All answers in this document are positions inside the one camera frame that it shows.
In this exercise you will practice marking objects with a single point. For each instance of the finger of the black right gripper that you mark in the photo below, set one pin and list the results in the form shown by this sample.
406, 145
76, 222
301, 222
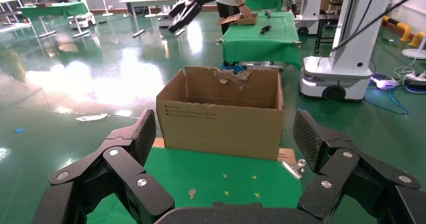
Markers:
181, 22
186, 1

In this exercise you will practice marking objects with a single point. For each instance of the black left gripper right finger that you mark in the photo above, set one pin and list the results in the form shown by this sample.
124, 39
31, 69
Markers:
346, 172

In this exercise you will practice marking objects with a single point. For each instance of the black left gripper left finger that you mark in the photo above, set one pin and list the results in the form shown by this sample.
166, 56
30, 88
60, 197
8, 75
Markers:
123, 162

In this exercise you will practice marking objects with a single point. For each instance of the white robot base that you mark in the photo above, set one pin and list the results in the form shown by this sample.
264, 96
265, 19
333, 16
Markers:
163, 19
81, 20

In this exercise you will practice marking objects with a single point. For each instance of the open shallow cardboard box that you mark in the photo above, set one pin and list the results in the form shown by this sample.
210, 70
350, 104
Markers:
248, 19

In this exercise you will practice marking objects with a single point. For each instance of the small torn cardboard scrap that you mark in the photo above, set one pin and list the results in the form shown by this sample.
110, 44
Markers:
192, 193

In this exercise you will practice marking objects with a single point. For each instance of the large open cardboard carton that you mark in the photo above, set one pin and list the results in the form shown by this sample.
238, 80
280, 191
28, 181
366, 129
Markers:
219, 129

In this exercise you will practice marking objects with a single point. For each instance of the bare person hand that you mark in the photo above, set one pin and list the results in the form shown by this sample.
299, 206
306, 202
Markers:
247, 12

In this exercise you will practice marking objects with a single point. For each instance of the person in white shirt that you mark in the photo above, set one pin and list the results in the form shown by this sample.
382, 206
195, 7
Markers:
224, 14

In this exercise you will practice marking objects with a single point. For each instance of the white table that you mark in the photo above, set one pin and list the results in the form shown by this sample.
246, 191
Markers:
149, 0

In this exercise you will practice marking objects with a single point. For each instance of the silver binder clip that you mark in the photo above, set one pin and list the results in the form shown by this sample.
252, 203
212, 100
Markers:
294, 168

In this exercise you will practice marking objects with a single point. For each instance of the small black object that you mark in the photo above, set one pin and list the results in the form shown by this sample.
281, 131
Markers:
265, 29

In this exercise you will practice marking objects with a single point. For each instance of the blue shoe covers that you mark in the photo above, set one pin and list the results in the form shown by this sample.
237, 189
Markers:
234, 68

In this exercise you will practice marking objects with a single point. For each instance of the green table cloth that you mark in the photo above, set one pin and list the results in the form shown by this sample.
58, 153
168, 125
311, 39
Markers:
206, 169

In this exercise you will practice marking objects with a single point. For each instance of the white wheeled robot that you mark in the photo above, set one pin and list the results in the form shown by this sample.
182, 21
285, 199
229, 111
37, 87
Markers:
309, 3
346, 49

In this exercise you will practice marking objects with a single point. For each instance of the white device purple light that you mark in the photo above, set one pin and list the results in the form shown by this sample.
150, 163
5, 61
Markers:
384, 82

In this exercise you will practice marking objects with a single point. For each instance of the blue floor scrap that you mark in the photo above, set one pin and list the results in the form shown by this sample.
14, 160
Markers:
19, 130

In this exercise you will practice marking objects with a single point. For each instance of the black metal stool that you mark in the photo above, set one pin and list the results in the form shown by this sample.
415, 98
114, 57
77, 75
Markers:
326, 26

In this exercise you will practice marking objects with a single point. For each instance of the white power strip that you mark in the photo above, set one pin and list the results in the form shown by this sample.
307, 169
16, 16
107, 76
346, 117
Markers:
416, 77

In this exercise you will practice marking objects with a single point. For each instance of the white round fan base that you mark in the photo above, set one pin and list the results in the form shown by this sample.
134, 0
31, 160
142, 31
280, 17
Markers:
414, 52

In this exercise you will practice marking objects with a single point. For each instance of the yellow black barrier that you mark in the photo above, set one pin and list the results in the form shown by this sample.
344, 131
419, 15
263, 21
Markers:
404, 28

